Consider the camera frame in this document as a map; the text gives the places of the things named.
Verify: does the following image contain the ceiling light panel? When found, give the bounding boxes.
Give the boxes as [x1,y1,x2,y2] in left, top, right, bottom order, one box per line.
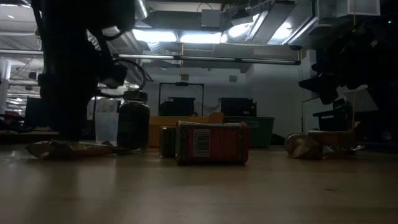
[132,29,178,43]
[179,32,223,44]

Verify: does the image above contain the clear plastic bin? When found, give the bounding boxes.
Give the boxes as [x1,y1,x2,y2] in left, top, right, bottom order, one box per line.
[94,98,121,146]

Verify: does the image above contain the red spice tin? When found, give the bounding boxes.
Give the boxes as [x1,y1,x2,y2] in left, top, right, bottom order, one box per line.
[175,120,249,166]

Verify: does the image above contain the pink candy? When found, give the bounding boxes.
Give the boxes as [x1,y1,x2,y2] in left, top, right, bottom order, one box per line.
[308,129,358,153]

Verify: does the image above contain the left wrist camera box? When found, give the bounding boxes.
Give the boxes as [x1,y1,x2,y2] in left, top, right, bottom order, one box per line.
[98,61,129,90]

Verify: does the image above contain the green-lidded spice jar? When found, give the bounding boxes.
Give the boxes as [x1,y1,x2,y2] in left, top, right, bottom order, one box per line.
[117,90,150,150]
[159,126,177,158]

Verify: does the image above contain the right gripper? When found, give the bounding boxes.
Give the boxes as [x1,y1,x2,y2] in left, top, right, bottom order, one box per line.
[298,73,340,105]

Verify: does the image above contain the brown foil spice packet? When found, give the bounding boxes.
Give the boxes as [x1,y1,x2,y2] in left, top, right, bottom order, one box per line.
[284,133,365,161]
[25,139,131,161]

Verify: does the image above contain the long horizontal metal rail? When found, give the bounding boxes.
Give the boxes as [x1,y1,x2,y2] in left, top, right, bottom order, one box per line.
[0,49,302,66]

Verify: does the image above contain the black monitor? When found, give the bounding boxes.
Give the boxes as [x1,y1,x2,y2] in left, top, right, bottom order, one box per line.
[159,96,196,118]
[219,97,257,118]

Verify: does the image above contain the yellow plastic bin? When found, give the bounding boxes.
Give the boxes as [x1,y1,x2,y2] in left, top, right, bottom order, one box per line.
[148,111,224,149]

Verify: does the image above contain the hanging yellow cable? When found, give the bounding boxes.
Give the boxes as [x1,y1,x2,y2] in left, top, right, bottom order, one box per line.
[351,0,357,130]

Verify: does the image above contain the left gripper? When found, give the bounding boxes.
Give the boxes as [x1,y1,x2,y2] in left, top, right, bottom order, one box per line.
[39,73,100,141]

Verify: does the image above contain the green plastic bin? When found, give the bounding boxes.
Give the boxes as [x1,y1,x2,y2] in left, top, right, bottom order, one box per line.
[223,116,275,149]

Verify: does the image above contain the black workstation frame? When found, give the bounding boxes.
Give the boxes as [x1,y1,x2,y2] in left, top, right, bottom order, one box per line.
[158,82,205,118]

